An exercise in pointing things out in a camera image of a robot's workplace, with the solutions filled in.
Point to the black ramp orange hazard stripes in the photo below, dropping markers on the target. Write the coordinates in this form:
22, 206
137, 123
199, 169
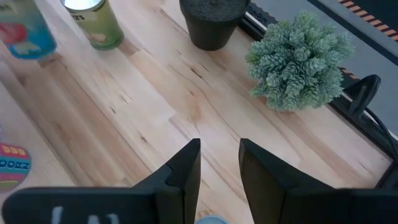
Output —
382, 18

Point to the green artificial succulent plant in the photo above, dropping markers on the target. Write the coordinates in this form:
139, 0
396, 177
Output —
298, 62

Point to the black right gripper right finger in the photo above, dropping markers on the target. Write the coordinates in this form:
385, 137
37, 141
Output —
295, 205

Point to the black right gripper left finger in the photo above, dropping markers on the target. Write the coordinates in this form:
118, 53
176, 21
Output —
140, 205

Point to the tomatoes can blue label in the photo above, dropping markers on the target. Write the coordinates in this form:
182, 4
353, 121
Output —
28, 34

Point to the black aluminium table frame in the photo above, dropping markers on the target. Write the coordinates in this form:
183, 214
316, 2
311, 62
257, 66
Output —
256, 17

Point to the black plant pot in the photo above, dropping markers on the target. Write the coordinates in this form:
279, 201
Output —
211, 28

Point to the peas can green label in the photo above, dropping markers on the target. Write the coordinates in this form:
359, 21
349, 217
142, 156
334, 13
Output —
99, 28

